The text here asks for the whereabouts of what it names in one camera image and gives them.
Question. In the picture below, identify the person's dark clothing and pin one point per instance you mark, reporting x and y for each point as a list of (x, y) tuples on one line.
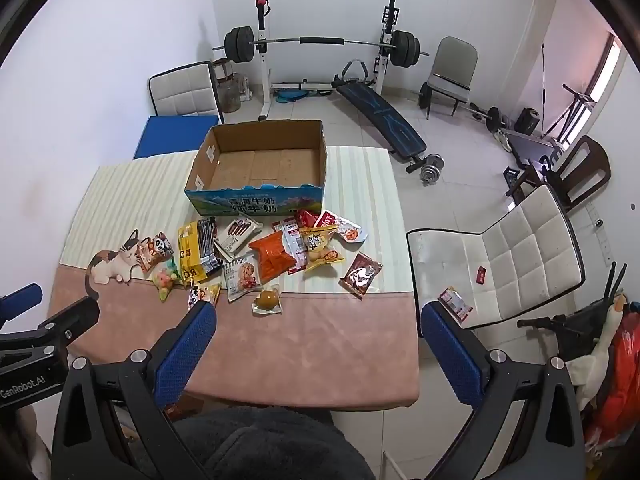
[(270, 450)]

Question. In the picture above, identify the plain orange snack packet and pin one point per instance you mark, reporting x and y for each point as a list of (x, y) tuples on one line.
[(270, 257)]

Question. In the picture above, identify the small panda print packet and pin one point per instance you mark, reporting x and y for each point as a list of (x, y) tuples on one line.
[(200, 292)]

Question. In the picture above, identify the blue seat cushion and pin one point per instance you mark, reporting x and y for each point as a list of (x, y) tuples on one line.
[(170, 135)]

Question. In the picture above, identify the pink white packet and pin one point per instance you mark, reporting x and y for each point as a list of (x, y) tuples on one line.
[(455, 305)]

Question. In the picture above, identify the yellow bread packet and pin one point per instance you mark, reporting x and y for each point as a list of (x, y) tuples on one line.
[(317, 250)]

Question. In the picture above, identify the orange bag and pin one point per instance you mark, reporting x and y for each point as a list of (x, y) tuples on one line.
[(625, 385)]

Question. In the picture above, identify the striped cat print table cloth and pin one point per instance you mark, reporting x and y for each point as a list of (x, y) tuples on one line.
[(325, 340)]

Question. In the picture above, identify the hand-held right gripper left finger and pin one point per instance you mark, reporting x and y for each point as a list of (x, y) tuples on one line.
[(190, 345)]

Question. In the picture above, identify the colourful candy packet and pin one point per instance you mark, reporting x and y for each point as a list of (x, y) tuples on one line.
[(166, 277)]

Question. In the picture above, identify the white padded chair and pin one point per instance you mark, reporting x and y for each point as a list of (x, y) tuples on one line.
[(182, 91), (520, 245)]

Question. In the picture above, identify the black speaker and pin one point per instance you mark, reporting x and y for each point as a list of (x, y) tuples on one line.
[(526, 121)]

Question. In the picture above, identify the long red white sausage packet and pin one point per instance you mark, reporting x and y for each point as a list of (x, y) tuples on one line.
[(292, 242)]

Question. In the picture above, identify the small black floor barbell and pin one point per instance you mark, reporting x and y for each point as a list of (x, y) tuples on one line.
[(492, 117)]

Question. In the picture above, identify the barbell with black plates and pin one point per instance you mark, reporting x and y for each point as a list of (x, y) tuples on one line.
[(320, 41)]

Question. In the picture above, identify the dark treadmill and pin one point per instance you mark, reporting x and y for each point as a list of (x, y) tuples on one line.
[(530, 146)]

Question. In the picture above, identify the cardboard box with blue print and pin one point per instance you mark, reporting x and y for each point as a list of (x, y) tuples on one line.
[(265, 162)]

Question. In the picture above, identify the clear braised egg packet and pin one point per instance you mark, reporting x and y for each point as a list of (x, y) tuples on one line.
[(265, 300)]

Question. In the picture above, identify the chocolate stick biscuit packet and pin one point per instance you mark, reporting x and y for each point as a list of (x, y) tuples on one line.
[(237, 234)]

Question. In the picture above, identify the white cookie packet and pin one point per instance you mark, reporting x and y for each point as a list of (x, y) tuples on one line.
[(242, 277)]

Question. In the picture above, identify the yellow black snack packet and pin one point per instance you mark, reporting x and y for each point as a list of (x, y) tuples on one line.
[(192, 255)]

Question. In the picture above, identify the red white snack packet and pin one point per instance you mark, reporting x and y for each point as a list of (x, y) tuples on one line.
[(327, 219)]

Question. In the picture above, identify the chrome dumbbell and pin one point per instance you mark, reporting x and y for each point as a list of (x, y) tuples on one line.
[(431, 170)]

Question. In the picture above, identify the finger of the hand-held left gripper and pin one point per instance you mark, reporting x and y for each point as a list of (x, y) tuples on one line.
[(70, 321), (20, 300)]

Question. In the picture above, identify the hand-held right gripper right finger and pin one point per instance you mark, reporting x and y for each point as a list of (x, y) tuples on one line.
[(450, 355)]

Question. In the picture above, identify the small red packet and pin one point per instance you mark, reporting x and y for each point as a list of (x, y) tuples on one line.
[(480, 275)]

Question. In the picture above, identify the white goose plush toy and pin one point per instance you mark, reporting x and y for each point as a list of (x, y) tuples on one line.
[(595, 360)]

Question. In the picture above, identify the grey chair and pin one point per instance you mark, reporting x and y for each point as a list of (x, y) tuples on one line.
[(455, 60)]

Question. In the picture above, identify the black sit-up bench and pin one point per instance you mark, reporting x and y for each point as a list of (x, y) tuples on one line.
[(390, 120)]

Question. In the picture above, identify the black tripod stand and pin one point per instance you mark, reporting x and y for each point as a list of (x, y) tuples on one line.
[(575, 105)]

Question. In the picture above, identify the window with brown frame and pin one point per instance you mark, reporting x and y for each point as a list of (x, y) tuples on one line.
[(607, 75)]

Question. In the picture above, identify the brown glass jar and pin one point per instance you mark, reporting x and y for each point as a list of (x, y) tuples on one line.
[(230, 91)]

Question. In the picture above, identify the black metal frame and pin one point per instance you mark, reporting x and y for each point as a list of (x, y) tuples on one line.
[(550, 324)]

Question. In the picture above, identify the orange panda print snack packet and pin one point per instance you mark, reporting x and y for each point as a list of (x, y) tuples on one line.
[(156, 251)]

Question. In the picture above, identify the white orange snack packet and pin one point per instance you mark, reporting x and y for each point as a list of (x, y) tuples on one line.
[(350, 232)]

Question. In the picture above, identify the white bench press rack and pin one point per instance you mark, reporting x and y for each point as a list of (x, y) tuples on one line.
[(263, 85)]

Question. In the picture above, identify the blue exercise disc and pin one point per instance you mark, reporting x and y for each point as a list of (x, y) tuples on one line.
[(291, 96)]

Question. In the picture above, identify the brown red snack packet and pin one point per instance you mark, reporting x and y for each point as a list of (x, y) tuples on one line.
[(360, 275)]

